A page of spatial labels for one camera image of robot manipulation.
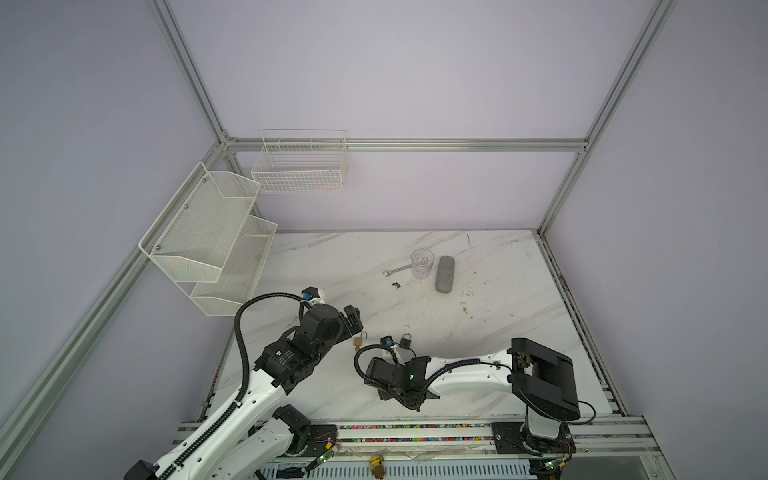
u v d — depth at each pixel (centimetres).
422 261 109
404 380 62
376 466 69
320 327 54
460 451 73
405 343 90
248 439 56
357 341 91
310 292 67
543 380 47
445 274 104
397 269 108
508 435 74
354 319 69
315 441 73
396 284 104
